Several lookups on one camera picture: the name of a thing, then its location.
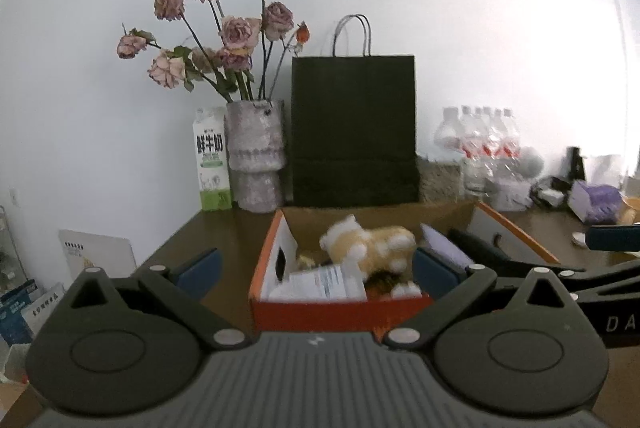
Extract white charger with cable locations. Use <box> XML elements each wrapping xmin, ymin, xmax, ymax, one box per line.
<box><xmin>529</xmin><ymin>176</ymin><xmax>572</xmax><ymax>209</ymax></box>

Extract purple cloth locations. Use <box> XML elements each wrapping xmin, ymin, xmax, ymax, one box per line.
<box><xmin>421</xmin><ymin>223</ymin><xmax>474</xmax><ymax>270</ymax></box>

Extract pack of water bottles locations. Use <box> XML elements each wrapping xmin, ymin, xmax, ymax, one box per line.
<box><xmin>434</xmin><ymin>106</ymin><xmax>523</xmax><ymax>197</ymax></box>

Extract black pump bottle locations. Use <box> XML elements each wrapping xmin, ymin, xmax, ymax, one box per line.
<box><xmin>566</xmin><ymin>147</ymin><xmax>586</xmax><ymax>181</ymax></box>

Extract dried pink rose bouquet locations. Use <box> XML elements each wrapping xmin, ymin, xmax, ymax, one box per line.
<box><xmin>116</xmin><ymin>0</ymin><xmax>310</xmax><ymax>103</ymax></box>

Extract black paper shopping bag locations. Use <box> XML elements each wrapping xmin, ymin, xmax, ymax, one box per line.
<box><xmin>290</xmin><ymin>14</ymin><xmax>420</xmax><ymax>208</ymax></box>

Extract purple tissue pack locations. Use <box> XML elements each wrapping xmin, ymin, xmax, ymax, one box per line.
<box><xmin>567</xmin><ymin>180</ymin><xmax>622</xmax><ymax>225</ymax></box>

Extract orange cardboard box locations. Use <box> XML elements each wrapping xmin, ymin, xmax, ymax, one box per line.
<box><xmin>248</xmin><ymin>201</ymin><xmax>558</xmax><ymax>337</ymax></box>

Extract tan white plush dog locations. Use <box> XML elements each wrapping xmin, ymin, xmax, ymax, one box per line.
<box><xmin>319</xmin><ymin>215</ymin><xmax>416</xmax><ymax>281</ymax></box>

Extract black pouch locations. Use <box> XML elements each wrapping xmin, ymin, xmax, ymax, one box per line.
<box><xmin>447</xmin><ymin>229</ymin><xmax>510</xmax><ymax>267</ymax></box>

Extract green white milk carton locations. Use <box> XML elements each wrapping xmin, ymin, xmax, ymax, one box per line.
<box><xmin>193</xmin><ymin>107</ymin><xmax>232</xmax><ymax>211</ymax></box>

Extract blue white boxes on floor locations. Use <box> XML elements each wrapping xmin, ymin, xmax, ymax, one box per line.
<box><xmin>0</xmin><ymin>280</ymin><xmax>65</xmax><ymax>347</ymax></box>

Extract small white jar lid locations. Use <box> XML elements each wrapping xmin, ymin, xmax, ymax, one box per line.
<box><xmin>572</xmin><ymin>232</ymin><xmax>587</xmax><ymax>248</ymax></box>

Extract speckled grey container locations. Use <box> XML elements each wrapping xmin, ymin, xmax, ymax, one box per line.
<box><xmin>418</xmin><ymin>159</ymin><xmax>462</xmax><ymax>203</ymax></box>

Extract white booklet against wall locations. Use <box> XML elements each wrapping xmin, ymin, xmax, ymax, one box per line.
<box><xmin>58</xmin><ymin>230</ymin><xmax>137</xmax><ymax>280</ymax></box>

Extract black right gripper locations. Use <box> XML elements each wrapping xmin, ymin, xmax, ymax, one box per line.
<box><xmin>490</xmin><ymin>233</ymin><xmax>639</xmax><ymax>349</ymax></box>

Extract white labelled plastic bottle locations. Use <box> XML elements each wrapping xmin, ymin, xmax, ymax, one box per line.
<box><xmin>267</xmin><ymin>263</ymin><xmax>367</xmax><ymax>303</ymax></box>

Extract grey textured vase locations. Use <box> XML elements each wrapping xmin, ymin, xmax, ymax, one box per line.
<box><xmin>224</xmin><ymin>100</ymin><xmax>286</xmax><ymax>214</ymax></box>

